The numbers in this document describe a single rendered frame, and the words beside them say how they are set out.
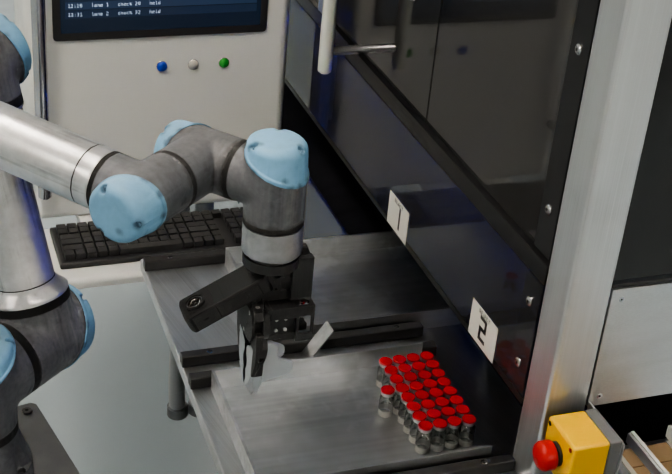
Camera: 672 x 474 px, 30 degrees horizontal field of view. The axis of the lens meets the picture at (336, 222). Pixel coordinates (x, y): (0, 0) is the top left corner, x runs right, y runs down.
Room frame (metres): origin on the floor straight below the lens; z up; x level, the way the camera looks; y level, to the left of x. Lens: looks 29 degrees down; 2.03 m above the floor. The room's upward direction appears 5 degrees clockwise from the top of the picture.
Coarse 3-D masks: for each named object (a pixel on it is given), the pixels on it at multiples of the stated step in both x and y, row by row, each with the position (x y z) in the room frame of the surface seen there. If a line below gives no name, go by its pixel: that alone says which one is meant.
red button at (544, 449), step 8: (544, 440) 1.29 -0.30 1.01; (536, 448) 1.28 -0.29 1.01; (544, 448) 1.28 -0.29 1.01; (552, 448) 1.28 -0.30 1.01; (536, 456) 1.28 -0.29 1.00; (544, 456) 1.27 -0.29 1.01; (552, 456) 1.27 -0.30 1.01; (536, 464) 1.28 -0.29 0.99; (544, 464) 1.27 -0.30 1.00; (552, 464) 1.27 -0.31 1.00
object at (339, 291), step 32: (320, 256) 1.92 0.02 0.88; (352, 256) 1.93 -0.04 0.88; (384, 256) 1.94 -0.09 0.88; (320, 288) 1.82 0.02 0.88; (352, 288) 1.82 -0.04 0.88; (384, 288) 1.83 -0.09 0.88; (416, 288) 1.84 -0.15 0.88; (320, 320) 1.72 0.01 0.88; (352, 320) 1.68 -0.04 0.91; (384, 320) 1.70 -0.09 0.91; (416, 320) 1.72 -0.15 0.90; (448, 320) 1.74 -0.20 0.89
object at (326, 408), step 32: (352, 352) 1.59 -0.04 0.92; (384, 352) 1.61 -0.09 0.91; (416, 352) 1.63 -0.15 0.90; (224, 384) 1.51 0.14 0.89; (288, 384) 1.54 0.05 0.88; (320, 384) 1.54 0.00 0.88; (352, 384) 1.55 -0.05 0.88; (224, 416) 1.44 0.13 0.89; (256, 416) 1.45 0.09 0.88; (288, 416) 1.46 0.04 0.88; (320, 416) 1.47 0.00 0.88; (352, 416) 1.47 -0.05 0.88; (256, 448) 1.38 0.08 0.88; (288, 448) 1.39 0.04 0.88; (320, 448) 1.39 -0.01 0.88; (352, 448) 1.40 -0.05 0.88; (384, 448) 1.41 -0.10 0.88; (480, 448) 1.39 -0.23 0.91
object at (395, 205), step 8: (392, 192) 1.87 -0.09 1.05; (392, 200) 1.87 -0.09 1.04; (392, 208) 1.86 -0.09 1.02; (400, 208) 1.83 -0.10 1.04; (392, 216) 1.86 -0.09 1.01; (400, 216) 1.83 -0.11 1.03; (408, 216) 1.80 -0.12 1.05; (392, 224) 1.86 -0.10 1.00; (400, 224) 1.83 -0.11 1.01; (400, 232) 1.82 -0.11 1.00
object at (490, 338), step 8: (472, 304) 1.56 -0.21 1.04; (472, 312) 1.56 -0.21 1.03; (480, 312) 1.54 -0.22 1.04; (472, 320) 1.56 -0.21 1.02; (480, 320) 1.53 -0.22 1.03; (488, 320) 1.51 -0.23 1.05; (472, 328) 1.55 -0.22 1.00; (488, 328) 1.51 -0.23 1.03; (496, 328) 1.49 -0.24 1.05; (472, 336) 1.55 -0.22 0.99; (480, 336) 1.53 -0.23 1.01; (488, 336) 1.51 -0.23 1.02; (496, 336) 1.49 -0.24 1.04; (480, 344) 1.52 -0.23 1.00; (488, 344) 1.50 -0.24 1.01; (488, 352) 1.50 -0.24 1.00
